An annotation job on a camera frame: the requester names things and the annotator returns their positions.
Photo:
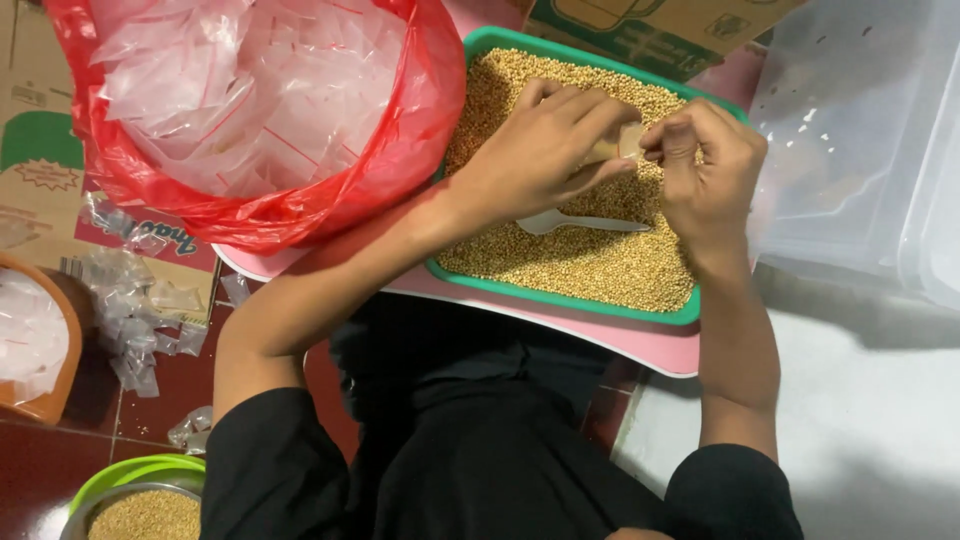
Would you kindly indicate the person's left hand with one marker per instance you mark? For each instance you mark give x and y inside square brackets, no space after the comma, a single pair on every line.
[525,161]

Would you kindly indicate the person's right hand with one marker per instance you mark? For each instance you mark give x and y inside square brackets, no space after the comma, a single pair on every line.
[716,176]

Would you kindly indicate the small clear seed packet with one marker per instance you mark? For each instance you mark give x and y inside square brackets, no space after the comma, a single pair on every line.
[621,142]

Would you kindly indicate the white plastic spoon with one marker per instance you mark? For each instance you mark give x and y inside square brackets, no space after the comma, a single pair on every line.
[559,222]

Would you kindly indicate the heap of coriander seeds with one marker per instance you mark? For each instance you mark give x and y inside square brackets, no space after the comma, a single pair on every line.
[585,262]

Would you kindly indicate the green plastic tray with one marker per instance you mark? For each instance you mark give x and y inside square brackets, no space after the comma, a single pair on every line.
[570,296]

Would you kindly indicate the clear plastic storage container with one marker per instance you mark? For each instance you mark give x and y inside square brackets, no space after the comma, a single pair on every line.
[855,135]

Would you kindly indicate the red plastic bag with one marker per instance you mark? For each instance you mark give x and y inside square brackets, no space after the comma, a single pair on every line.
[375,187]

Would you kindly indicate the brown green-printed cardboard box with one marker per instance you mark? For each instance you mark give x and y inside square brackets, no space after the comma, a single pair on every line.
[660,34]

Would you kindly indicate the pink low table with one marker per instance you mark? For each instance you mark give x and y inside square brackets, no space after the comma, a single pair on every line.
[645,341]

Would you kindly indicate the heap of clear zip packets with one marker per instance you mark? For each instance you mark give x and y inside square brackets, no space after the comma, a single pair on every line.
[247,90]

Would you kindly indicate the person's black clothing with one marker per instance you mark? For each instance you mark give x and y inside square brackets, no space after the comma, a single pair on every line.
[480,450]

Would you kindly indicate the scattered clear plastic wrappers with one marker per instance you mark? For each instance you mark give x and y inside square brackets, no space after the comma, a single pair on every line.
[131,315]

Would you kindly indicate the crumpled clear plastic wrapper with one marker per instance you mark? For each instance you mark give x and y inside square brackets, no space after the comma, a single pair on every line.
[191,431]

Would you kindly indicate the flattened printed cardboard sheet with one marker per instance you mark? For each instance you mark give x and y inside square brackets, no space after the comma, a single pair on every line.
[37,150]

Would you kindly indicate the orange plastic basin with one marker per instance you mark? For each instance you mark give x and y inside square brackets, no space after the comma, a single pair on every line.
[64,360]

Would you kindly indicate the green plastic bowl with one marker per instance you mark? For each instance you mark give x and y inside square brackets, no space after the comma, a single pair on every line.
[127,472]

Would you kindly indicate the seeds in metal bowl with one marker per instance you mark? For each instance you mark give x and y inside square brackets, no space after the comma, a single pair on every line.
[150,517]

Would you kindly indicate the pile of packets in basin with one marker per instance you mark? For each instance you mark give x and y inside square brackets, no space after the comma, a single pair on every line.
[30,337]

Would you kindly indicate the metal bowl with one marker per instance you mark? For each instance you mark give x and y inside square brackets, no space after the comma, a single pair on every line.
[82,514]

